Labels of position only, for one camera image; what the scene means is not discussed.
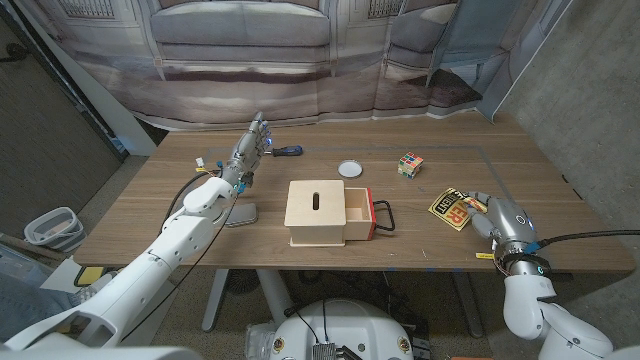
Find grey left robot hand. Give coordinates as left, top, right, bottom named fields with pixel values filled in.
left=219, top=111, right=274, bottom=191

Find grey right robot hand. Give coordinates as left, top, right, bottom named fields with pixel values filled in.
left=467, top=191, right=552, bottom=278

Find yellow bumper sticker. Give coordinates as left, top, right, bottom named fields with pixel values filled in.
left=427, top=187, right=489, bottom=232

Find flat grey tin can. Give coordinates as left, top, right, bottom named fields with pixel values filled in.
left=224, top=202, right=259, bottom=229

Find white jar lid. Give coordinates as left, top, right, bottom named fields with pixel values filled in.
left=337, top=159, right=364, bottom=179

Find rubik's cube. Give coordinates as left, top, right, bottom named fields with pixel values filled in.
left=397, top=151, right=424, bottom=180

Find wooden drawer red front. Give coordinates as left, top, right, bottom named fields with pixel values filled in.
left=343, top=187, right=397, bottom=242

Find blue black screwdriver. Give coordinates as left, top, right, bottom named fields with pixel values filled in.
left=264, top=144, right=304, bottom=158

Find printed room backdrop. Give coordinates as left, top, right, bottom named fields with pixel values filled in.
left=14, top=0, right=574, bottom=132

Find table leg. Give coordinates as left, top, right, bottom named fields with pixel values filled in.
left=452, top=272, right=485, bottom=339
left=201, top=269, right=230, bottom=333
left=254, top=269, right=296, bottom=326

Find wooden box with slot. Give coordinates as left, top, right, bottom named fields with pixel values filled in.
left=283, top=179, right=348, bottom=248

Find black round fan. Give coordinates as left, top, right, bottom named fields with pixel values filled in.
left=224, top=269, right=259, bottom=296

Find clear plastic container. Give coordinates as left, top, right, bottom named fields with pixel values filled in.
left=243, top=322, right=279, bottom=360

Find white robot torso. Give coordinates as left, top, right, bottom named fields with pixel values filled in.
left=269, top=298, right=415, bottom=360

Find yellow black floor pad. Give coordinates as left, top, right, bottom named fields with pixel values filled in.
left=73, top=265, right=109, bottom=289

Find grey plastic basket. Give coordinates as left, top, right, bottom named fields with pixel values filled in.
left=23, top=206, right=87, bottom=254

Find clear storage bin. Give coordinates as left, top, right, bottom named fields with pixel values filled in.
left=0, top=244, right=46, bottom=289

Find person in jeans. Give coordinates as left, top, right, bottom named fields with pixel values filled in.
left=0, top=272, right=114, bottom=342

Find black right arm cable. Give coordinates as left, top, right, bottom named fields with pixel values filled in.
left=537, top=229, right=640, bottom=249

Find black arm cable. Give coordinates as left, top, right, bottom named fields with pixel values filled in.
left=537, top=229, right=640, bottom=249
left=159, top=167, right=224, bottom=236

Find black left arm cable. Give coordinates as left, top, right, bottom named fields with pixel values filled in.
left=159, top=167, right=224, bottom=236

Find white slanted post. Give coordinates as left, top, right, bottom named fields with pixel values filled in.
left=12, top=0, right=157, bottom=157

